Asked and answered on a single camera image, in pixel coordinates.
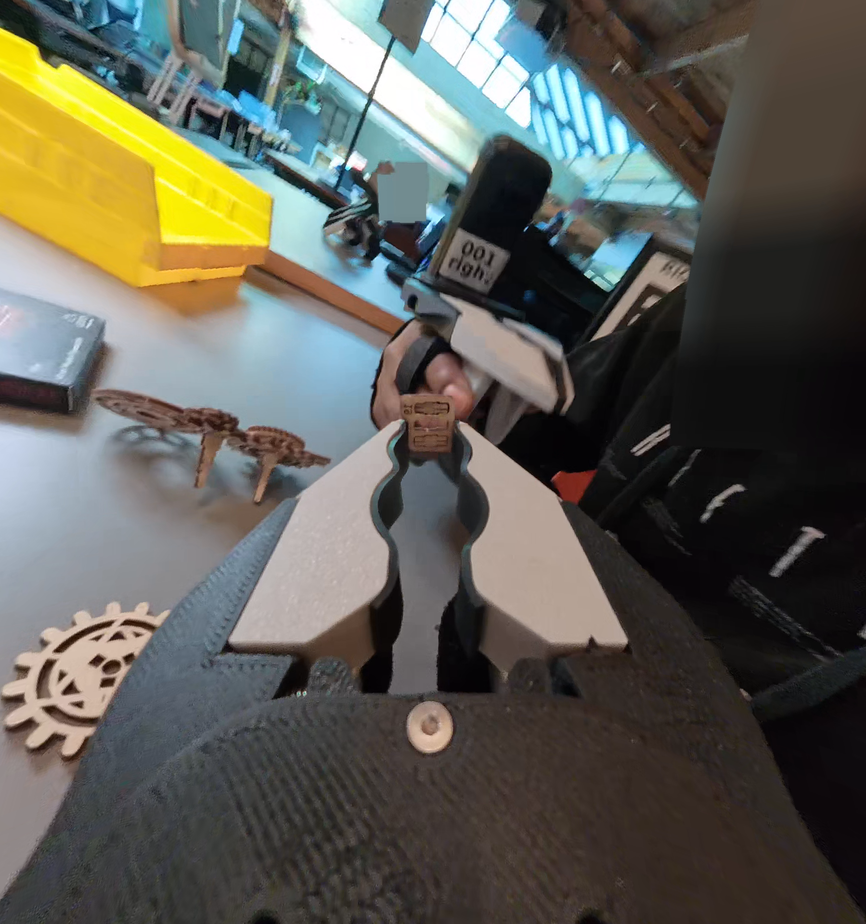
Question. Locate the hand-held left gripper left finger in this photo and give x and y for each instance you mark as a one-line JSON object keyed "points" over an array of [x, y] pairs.
{"points": [[317, 563]]}

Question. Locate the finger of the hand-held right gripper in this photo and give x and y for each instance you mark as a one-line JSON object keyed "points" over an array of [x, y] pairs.
{"points": [[512, 354]]}

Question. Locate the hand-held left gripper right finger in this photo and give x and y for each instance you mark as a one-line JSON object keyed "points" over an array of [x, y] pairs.
{"points": [[541, 570]]}

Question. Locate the small wooden connector piece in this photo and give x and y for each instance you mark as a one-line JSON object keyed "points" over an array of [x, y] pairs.
{"points": [[428, 426]]}

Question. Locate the person's right forearm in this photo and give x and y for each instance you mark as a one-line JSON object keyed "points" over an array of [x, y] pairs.
{"points": [[620, 390]]}

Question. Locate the person's right hand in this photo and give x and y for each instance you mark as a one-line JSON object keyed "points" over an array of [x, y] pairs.
{"points": [[448, 379]]}

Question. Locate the black monitor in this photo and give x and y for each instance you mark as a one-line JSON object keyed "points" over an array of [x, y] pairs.
{"points": [[570, 289]]}

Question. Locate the black framed white sign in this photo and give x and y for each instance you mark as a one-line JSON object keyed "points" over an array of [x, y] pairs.
{"points": [[660, 278]]}

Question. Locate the wooden gear assembly with pegs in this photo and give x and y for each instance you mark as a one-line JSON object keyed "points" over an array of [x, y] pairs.
{"points": [[209, 422]]}

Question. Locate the wood-edged grey table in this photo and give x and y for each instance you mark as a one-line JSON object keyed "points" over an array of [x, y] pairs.
{"points": [[317, 238]]}

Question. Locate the sign on black pole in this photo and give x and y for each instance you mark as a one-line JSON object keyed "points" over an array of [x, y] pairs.
{"points": [[404, 21]]}

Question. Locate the person's black printed hoodie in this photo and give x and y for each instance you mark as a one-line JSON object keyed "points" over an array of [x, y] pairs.
{"points": [[765, 577]]}

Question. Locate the flat wooden gear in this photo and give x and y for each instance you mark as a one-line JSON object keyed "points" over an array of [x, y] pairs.
{"points": [[39, 678]]}

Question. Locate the black puzzle box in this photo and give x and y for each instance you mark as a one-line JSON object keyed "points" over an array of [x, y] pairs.
{"points": [[21, 339]]}

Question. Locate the yellow plastic bin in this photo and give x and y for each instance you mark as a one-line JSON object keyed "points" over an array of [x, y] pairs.
{"points": [[79, 188]]}

